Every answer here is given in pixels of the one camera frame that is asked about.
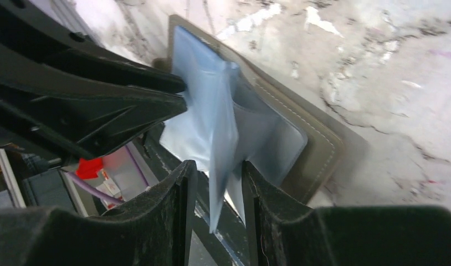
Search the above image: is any grey card holder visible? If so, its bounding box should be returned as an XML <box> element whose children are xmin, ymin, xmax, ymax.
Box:
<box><xmin>152</xmin><ymin>14</ymin><xmax>370</xmax><ymax>234</ymax></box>

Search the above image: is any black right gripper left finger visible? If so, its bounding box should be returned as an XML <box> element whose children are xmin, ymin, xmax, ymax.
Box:
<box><xmin>0</xmin><ymin>160</ymin><xmax>198</xmax><ymax>265</ymax></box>

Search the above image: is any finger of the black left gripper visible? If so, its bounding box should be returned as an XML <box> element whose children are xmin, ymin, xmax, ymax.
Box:
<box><xmin>0</xmin><ymin>84</ymin><xmax>186</xmax><ymax>160</ymax></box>
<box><xmin>0</xmin><ymin>1</ymin><xmax>186</xmax><ymax>94</ymax></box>

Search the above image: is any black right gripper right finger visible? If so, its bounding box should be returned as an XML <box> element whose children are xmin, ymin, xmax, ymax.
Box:
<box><xmin>242</xmin><ymin>161</ymin><xmax>451</xmax><ymax>265</ymax></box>

